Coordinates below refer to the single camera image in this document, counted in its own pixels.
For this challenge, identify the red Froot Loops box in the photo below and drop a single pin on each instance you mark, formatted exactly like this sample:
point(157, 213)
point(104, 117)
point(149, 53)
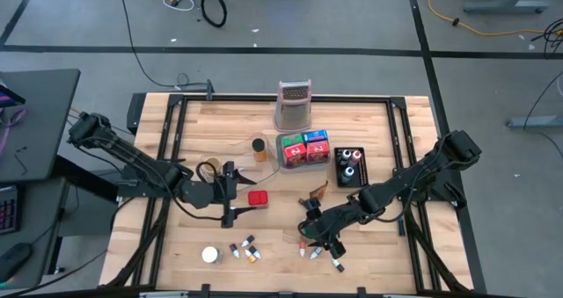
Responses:
point(318, 150)
point(294, 154)

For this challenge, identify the black bottle tray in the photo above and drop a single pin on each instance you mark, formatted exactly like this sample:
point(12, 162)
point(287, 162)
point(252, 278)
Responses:
point(363, 166)

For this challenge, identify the blue Rice Krispies box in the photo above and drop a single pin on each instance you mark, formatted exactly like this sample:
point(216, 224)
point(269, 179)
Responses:
point(315, 135)

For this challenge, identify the white round lid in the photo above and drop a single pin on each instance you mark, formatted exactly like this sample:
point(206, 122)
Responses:
point(210, 255)

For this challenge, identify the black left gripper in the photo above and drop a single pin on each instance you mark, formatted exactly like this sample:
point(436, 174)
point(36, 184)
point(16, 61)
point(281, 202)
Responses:
point(228, 194)

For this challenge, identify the grey desk foot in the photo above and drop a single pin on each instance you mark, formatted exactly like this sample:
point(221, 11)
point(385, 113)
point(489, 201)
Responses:
point(543, 121)

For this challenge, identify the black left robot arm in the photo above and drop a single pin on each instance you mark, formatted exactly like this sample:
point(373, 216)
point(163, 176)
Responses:
point(132, 157)

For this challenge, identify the black keyboard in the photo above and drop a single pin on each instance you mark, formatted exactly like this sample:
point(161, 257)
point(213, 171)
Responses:
point(6, 210)

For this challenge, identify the black cap squeeze bottle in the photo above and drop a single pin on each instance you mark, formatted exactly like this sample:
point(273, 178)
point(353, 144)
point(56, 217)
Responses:
point(346, 154)

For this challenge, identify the taco seasoning packet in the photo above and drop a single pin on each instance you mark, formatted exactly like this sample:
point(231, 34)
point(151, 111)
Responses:
point(319, 191)

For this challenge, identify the grey plastic bin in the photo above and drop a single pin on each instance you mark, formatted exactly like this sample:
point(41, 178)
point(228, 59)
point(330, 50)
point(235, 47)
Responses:
point(308, 168)

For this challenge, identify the black side bracket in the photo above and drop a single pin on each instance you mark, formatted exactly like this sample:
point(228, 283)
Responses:
point(135, 113)

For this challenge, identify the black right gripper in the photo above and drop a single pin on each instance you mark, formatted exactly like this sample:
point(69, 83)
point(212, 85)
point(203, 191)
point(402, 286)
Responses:
point(332, 223)

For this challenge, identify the red cap squeeze bottle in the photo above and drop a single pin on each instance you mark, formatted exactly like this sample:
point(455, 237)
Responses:
point(355, 156)

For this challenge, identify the orange spice bottle black lid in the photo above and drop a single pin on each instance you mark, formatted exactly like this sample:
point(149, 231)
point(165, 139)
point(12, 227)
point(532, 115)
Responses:
point(259, 145)

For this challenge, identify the black desk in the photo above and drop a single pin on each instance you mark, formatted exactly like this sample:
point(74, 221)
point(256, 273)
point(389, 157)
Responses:
point(44, 122)

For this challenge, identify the black table frame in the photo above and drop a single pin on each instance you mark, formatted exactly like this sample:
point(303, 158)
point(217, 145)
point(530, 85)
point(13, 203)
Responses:
point(228, 98)

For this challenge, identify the pink steel box grater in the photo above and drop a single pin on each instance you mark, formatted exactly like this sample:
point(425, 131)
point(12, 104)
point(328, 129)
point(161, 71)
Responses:
point(292, 113)

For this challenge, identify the grey small dropper bottle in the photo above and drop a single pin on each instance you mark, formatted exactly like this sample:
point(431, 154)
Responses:
point(316, 253)

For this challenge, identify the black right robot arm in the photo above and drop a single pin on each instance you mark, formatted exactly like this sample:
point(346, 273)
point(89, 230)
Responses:
point(409, 183)

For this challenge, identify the blue squeeze bottle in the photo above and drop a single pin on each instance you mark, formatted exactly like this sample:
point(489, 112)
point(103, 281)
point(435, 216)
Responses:
point(349, 171)

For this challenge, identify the dark blue slim bottle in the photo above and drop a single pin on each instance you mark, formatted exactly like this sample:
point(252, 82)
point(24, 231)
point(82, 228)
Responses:
point(401, 227)

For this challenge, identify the green Apple Jacks box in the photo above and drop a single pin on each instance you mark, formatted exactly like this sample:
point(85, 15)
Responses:
point(292, 140)

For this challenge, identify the laptop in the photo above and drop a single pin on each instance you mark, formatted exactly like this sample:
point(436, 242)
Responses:
point(9, 98)

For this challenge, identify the clear plastic bin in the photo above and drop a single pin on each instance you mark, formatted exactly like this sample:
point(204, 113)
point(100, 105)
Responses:
point(272, 166)

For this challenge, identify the black computer mouse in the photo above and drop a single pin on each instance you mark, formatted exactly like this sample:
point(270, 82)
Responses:
point(13, 260)

